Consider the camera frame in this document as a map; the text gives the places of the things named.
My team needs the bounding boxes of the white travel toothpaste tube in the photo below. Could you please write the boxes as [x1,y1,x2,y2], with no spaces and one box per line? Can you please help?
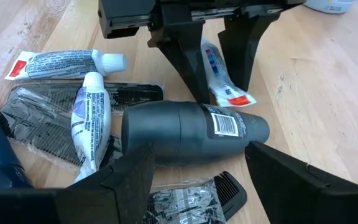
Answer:
[200,39,257,108]
[70,71,113,184]
[4,49,127,81]

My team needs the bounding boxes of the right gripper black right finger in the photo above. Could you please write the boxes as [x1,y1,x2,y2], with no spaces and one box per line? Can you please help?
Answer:
[244,140,358,224]

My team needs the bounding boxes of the black deodorant stick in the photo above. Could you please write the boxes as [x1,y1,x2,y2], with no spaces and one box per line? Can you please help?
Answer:
[121,100,270,167]

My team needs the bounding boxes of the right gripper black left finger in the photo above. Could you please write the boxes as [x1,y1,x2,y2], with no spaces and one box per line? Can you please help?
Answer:
[56,142,157,224]

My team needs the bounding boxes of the yellow wipes canister white lid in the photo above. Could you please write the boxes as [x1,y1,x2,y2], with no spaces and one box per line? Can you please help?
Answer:
[303,0,358,15]

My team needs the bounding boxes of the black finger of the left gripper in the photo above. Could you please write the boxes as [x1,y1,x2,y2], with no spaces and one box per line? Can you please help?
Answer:
[218,6,282,93]
[147,2,211,105]

